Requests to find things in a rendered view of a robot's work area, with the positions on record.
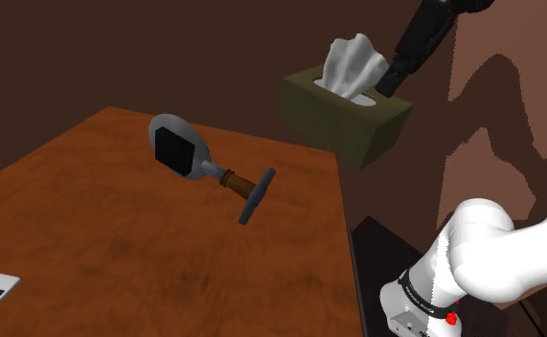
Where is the brown wooden table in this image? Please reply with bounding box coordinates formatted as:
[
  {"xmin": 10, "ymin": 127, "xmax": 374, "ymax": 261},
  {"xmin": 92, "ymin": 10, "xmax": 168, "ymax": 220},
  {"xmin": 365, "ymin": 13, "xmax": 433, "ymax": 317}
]
[{"xmin": 0, "ymin": 105, "xmax": 366, "ymax": 337}]

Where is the olive green tissue box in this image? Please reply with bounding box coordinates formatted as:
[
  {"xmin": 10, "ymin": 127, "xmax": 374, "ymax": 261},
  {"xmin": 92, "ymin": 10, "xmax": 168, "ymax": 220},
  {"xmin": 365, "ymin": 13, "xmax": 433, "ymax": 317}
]
[{"xmin": 280, "ymin": 32, "xmax": 414, "ymax": 172}]

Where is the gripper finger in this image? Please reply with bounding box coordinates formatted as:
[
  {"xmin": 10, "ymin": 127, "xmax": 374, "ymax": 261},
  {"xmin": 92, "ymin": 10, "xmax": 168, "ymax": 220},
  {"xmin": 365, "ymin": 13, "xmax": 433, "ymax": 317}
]
[{"xmin": 376, "ymin": 57, "xmax": 417, "ymax": 99}]

